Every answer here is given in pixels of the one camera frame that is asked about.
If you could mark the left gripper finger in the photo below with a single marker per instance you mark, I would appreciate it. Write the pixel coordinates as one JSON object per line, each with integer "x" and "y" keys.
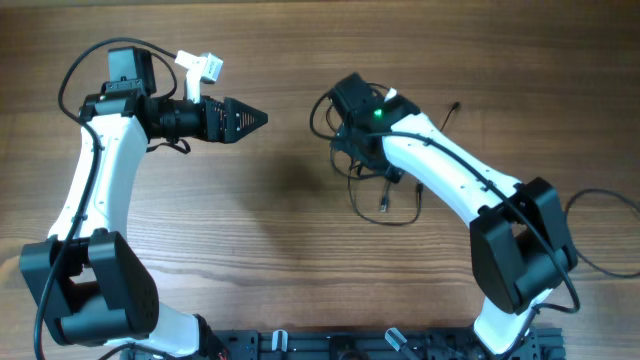
{"x": 234, "y": 129}
{"x": 239, "y": 111}

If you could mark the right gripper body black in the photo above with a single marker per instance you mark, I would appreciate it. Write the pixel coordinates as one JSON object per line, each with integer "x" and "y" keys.
{"x": 347, "y": 141}

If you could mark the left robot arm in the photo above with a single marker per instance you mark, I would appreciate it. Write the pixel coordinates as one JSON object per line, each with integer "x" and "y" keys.
{"x": 89, "y": 286}

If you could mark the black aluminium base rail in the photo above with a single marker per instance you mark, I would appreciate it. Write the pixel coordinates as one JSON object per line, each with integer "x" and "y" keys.
{"x": 431, "y": 344}

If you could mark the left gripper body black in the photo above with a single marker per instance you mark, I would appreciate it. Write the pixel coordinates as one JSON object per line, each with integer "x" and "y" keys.
{"x": 214, "y": 118}

